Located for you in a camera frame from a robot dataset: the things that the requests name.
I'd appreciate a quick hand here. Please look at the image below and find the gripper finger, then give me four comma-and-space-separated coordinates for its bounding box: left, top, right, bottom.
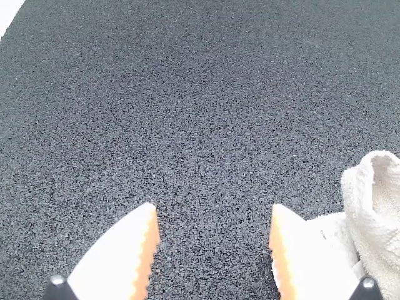
268, 203, 385, 300
42, 202, 162, 300

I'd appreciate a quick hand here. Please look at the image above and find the pale towel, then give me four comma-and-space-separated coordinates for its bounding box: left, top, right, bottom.
270, 150, 400, 300

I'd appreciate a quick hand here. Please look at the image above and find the black mat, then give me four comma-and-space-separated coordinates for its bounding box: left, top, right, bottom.
0, 0, 400, 300

